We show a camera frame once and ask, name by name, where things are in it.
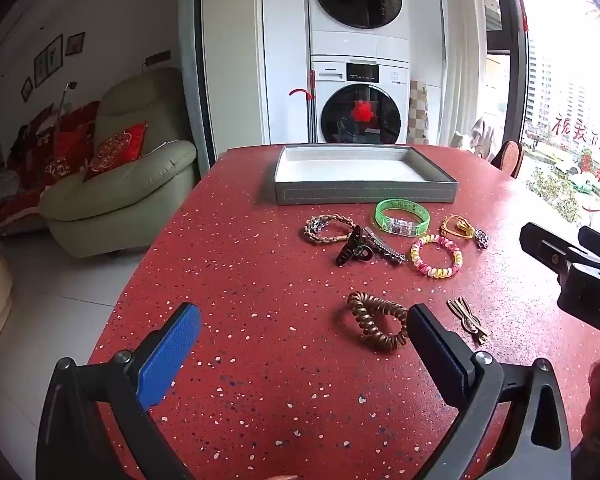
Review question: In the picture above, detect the silver metal hair clip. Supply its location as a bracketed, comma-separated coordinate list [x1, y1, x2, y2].
[364, 227, 408, 265]

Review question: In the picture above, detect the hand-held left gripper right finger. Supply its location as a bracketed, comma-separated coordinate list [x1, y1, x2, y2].
[407, 303, 573, 480]

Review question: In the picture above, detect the brown spiral hair tie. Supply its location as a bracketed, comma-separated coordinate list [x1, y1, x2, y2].
[347, 292, 412, 353]

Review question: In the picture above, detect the black hair claw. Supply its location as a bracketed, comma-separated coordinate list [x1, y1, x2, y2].
[336, 227, 376, 267]

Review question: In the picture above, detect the grey jewelry tray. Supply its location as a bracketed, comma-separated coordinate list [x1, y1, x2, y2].
[274, 145, 459, 206]

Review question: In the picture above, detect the pink yellow spiral hair tie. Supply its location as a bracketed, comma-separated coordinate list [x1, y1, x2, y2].
[411, 234, 464, 278]

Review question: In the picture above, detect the checkered folded board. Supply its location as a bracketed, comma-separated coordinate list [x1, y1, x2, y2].
[407, 80, 429, 145]

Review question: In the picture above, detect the large framed wall picture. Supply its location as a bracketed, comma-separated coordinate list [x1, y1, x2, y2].
[34, 35, 63, 88]

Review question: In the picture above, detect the white washing machine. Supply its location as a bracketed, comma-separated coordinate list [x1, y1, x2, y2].
[310, 54, 411, 146]

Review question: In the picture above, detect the sofa with red blanket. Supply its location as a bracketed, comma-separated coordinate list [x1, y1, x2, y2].
[0, 100, 101, 236]

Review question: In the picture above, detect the green translucent bracelet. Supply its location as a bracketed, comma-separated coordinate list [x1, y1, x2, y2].
[372, 199, 432, 236]

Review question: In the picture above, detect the beige leather armchair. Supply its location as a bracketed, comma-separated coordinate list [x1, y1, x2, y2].
[40, 67, 198, 259]

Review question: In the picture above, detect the red handled mop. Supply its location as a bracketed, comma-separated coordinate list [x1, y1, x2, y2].
[289, 71, 317, 145]

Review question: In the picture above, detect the beige cloth on chair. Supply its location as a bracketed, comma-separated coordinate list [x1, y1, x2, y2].
[452, 117, 496, 161]

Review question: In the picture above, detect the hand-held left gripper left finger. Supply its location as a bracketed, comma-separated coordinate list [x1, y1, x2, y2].
[36, 302, 202, 480]

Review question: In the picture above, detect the gold cord bracelet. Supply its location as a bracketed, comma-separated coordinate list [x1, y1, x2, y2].
[440, 214, 476, 240]

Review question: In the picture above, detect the brown braided bracelet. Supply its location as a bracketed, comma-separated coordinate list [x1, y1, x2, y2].
[304, 215, 355, 247]

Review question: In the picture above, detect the red embroidered cushion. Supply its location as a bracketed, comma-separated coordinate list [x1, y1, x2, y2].
[83, 122, 148, 182]

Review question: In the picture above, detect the bronze bow hair clip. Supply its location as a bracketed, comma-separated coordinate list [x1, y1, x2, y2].
[446, 297, 490, 345]

